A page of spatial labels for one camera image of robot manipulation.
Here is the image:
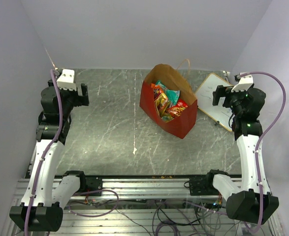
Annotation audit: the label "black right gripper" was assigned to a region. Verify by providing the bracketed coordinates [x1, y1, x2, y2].
[213, 85, 249, 116]

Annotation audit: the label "teal snack packet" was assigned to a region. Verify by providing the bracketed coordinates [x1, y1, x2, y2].
[156, 80, 180, 106]

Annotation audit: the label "small red snack packet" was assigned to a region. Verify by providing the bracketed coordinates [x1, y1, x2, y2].
[167, 99, 188, 118]

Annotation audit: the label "red brown paper bag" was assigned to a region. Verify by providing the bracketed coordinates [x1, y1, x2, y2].
[140, 64, 197, 139]

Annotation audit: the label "orange snack packet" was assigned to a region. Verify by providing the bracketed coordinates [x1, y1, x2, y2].
[151, 84, 170, 117]

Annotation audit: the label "colourful fruit candy bag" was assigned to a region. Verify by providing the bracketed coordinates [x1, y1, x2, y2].
[161, 113, 174, 123]

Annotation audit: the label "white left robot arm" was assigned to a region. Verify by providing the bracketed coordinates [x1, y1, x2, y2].
[9, 81, 89, 233]

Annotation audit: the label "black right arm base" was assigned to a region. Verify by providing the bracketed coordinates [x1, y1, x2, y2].
[184, 175, 219, 196]

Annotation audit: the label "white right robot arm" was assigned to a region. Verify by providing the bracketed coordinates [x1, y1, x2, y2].
[203, 85, 279, 226]

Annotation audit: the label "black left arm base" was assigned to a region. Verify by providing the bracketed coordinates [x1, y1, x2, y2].
[85, 177, 103, 196]

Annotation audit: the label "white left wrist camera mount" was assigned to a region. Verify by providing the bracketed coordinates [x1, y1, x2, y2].
[57, 69, 77, 91]

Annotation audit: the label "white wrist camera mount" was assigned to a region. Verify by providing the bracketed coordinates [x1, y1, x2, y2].
[231, 75, 254, 92]
[57, 69, 77, 91]

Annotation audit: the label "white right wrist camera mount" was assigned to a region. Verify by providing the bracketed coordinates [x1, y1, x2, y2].
[231, 75, 254, 92]

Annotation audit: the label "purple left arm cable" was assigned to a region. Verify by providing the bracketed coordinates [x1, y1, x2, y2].
[23, 69, 64, 232]

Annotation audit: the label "aluminium frame rails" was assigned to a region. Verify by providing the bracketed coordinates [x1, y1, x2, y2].
[1, 177, 283, 236]

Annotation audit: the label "loose cable bundle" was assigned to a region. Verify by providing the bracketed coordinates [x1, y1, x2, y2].
[67, 188, 236, 236]

